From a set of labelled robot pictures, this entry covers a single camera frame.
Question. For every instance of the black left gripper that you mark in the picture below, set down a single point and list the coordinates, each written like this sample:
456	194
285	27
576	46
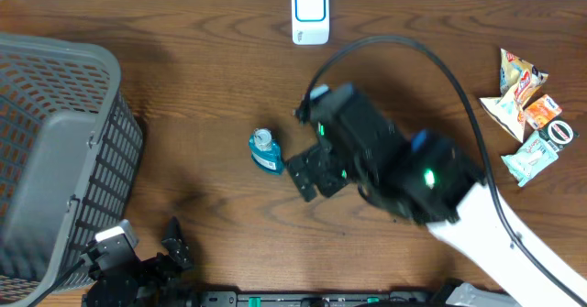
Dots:
179	249

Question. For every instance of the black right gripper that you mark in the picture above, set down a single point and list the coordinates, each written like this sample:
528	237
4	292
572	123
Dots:
328	179

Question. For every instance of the blue clear plastic bottle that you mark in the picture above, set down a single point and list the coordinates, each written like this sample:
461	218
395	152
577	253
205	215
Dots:
265	152

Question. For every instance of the green wet wipes pack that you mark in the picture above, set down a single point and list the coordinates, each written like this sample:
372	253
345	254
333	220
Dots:
534	156

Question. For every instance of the yellow snack bag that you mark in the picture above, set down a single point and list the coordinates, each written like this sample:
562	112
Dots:
519	81

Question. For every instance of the orange tissue pack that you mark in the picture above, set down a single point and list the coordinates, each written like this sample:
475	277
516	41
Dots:
542	111

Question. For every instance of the dark green round-logo packet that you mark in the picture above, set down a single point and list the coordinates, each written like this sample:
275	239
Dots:
558	133

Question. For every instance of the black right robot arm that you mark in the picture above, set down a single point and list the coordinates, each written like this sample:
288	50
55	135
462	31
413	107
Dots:
427	181

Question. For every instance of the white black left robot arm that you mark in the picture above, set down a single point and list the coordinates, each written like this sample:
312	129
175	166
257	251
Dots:
122	279

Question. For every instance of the white barcode scanner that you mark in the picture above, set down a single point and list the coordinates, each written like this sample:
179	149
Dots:
310	22

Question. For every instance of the grey plastic basket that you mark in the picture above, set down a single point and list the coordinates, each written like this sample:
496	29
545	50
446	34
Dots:
70	152

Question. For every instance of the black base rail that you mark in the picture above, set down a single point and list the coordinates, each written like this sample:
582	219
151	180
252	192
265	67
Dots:
463	295

